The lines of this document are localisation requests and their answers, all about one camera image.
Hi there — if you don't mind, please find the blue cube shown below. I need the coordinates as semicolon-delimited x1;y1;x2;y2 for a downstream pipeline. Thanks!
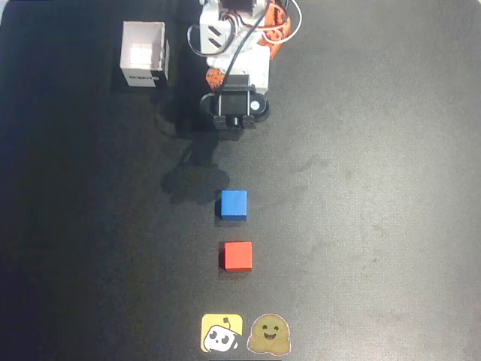
216;190;249;221

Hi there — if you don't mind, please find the white cardboard box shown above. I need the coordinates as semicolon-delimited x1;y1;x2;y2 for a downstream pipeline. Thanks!
119;20;171;89

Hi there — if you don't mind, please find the red cube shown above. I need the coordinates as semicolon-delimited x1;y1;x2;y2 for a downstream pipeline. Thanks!
219;241;253;272

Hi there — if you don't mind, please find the black table mat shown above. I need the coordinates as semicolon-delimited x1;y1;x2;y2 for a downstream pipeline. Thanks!
0;0;481;361

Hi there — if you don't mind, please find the hugging face sticker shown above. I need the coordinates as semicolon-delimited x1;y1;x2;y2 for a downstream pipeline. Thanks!
246;313;292;355

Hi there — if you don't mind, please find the yellow robot sticker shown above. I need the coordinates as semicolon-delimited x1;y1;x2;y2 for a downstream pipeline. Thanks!
201;313;244;353

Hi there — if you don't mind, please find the black camera cable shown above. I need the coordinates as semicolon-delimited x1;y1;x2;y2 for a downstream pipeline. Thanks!
219;0;275;93

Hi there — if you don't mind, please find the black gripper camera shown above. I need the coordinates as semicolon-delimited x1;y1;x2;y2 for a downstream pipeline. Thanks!
198;74;271;132

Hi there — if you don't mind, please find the white servo cable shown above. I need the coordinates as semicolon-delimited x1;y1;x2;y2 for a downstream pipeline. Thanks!
240;0;303;43
186;23;211;58

